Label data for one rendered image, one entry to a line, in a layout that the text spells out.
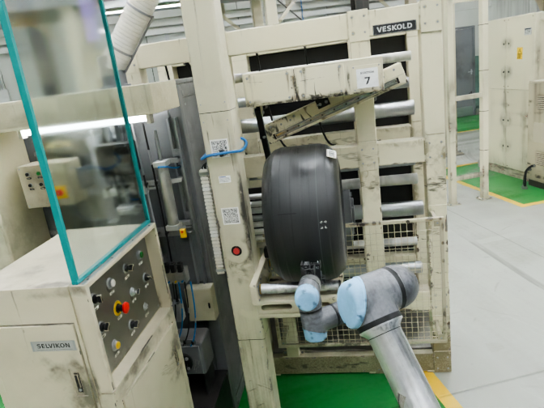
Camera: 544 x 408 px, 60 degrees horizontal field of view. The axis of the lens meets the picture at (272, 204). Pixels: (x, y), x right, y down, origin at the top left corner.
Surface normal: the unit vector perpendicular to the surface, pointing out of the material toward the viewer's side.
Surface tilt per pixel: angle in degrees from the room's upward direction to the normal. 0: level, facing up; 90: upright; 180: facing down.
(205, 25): 90
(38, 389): 90
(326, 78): 90
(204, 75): 90
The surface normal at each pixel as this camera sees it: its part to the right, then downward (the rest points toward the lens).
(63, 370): -0.14, 0.29
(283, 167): -0.18, -0.62
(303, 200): -0.18, -0.17
